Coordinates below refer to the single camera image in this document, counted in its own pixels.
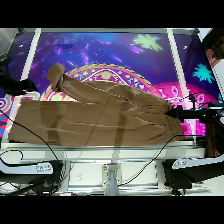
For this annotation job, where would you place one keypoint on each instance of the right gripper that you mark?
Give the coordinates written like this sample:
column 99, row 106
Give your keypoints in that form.
column 183, row 114

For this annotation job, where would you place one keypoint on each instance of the brown pants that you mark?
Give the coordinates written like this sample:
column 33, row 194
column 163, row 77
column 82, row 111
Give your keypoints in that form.
column 83, row 123

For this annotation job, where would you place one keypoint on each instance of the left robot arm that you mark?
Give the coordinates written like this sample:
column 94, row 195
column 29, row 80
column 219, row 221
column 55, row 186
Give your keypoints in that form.
column 13, row 85

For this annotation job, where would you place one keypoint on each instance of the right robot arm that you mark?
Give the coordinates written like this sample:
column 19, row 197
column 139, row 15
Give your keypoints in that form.
column 211, row 115

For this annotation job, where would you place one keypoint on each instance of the dark garment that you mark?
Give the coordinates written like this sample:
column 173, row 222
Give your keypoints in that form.
column 213, row 140

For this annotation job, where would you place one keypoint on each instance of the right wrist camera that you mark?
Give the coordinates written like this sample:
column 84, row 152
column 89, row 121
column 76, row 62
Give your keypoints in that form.
column 192, row 99

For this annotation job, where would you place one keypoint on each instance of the silver frame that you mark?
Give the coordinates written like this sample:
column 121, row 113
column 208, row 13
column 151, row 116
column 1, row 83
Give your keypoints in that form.
column 100, row 155

